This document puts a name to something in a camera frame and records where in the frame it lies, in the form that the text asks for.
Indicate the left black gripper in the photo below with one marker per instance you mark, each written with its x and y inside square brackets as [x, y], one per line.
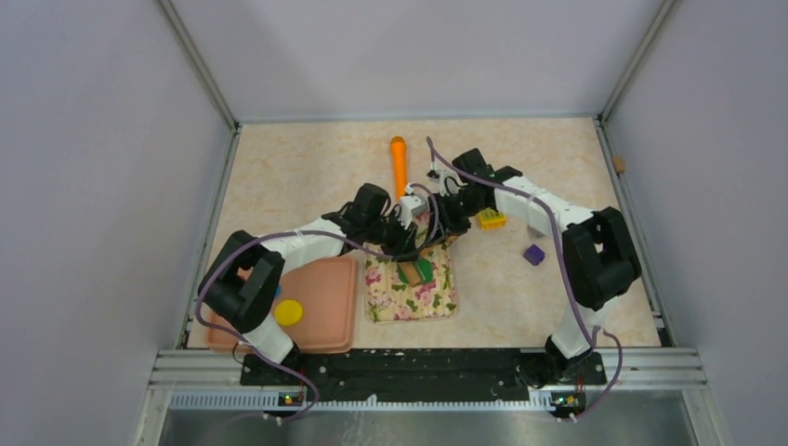
[403, 246]

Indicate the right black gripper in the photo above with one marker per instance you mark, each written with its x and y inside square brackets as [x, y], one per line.
[447, 227]

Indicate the wooden double-ended roller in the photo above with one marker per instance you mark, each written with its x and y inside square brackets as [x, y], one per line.
[434, 264]

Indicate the green dough disc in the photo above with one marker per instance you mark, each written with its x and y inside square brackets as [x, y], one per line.
[415, 272]

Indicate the floral cutting board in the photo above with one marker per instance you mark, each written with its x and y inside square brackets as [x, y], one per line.
[388, 300]

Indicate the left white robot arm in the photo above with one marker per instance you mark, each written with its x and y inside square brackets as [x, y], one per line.
[242, 283]

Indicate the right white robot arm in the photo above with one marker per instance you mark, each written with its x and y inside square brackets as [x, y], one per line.
[597, 259]

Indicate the yellow dough disc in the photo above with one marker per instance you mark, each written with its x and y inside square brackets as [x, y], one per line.
[288, 312]

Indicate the colourful toy block stack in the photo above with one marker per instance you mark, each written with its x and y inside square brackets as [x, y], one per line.
[490, 219]

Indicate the pink plastic tray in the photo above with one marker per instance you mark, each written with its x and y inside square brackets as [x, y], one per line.
[327, 291]

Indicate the orange toy microphone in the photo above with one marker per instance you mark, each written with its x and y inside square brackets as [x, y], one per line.
[399, 157]

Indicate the purple cube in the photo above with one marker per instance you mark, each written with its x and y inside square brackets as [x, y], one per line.
[534, 255]

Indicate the small wooden knob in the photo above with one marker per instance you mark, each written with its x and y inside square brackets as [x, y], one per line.
[618, 164]

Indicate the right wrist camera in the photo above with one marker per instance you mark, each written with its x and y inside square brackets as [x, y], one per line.
[447, 180]

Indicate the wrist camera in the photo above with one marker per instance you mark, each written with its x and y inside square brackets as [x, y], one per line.
[447, 180]
[411, 207]

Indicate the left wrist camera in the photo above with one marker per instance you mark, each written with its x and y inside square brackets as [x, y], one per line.
[411, 207]

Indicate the metal spatula wooden handle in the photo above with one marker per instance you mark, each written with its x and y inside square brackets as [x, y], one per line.
[535, 233]

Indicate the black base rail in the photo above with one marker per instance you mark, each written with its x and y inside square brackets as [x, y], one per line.
[437, 375]

